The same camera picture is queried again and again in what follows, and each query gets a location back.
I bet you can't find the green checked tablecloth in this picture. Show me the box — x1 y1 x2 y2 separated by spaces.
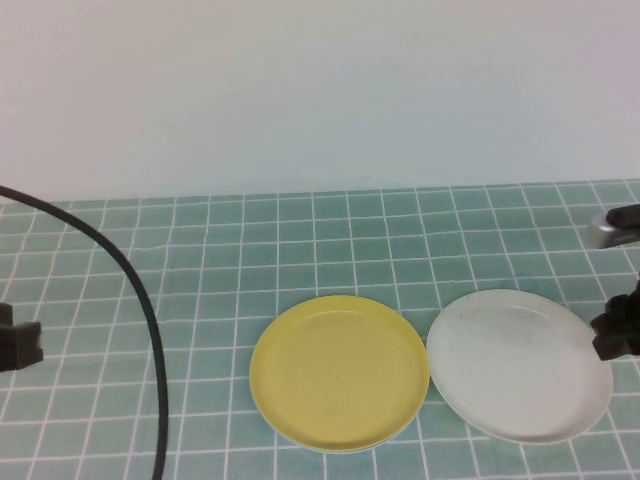
0 179 640 480

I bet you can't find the white plastic plate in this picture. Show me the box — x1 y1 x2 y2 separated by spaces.
425 288 615 445

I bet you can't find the light blue plastic plate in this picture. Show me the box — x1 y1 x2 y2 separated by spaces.
269 424 396 455

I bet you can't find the yellow plastic plate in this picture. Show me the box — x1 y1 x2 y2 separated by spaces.
248 294 432 454

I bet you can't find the black left camera cable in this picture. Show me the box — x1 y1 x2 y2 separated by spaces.
0 184 169 480

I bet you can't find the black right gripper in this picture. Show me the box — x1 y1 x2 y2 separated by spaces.
591 272 640 362

